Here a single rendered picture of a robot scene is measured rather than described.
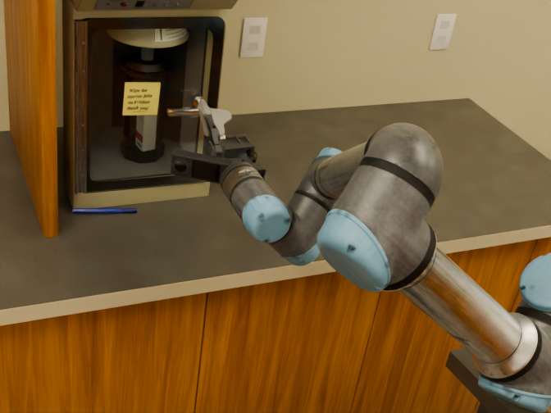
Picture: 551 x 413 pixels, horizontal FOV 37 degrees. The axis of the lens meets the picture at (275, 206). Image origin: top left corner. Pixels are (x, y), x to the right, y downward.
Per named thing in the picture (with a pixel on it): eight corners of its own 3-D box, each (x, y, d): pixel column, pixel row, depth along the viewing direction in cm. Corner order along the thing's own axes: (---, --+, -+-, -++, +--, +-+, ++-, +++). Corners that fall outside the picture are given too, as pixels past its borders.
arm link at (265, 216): (270, 255, 143) (242, 231, 137) (248, 220, 151) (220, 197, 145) (303, 225, 142) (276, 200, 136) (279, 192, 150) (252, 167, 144)
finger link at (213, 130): (208, 121, 160) (219, 161, 158) (200, 122, 159) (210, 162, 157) (215, 110, 156) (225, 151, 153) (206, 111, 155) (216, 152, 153)
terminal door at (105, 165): (77, 192, 179) (77, 17, 158) (209, 180, 191) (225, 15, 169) (78, 194, 178) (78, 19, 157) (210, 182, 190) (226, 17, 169)
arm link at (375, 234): (597, 351, 133) (400, 159, 106) (556, 432, 130) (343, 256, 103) (538, 333, 143) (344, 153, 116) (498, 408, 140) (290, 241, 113)
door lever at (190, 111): (161, 108, 175) (162, 97, 173) (203, 106, 178) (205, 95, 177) (168, 120, 171) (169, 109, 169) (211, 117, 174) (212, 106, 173)
